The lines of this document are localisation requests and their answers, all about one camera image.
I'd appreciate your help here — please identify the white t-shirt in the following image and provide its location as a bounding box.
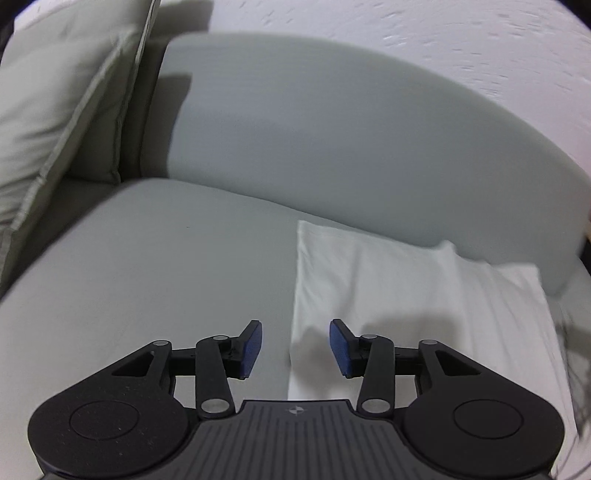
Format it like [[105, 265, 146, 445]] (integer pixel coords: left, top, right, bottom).
[[287, 220, 579, 480]]

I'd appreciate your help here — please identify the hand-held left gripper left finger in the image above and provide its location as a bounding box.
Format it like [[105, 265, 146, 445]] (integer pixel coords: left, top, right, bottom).
[[111, 319, 264, 420]]

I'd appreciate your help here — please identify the small grey cushion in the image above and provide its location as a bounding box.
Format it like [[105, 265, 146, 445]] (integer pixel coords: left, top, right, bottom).
[[0, 28, 141, 232]]

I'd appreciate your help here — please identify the grey sofa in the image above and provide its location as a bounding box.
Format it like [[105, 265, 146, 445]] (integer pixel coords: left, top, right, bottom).
[[0, 31, 591, 480]]

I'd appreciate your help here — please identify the large grey cushion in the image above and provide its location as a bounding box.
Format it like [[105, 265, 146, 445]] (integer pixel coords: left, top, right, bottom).
[[11, 0, 162, 186]]

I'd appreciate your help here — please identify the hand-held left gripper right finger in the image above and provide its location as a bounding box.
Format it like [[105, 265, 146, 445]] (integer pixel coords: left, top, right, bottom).
[[329, 318, 481, 418]]

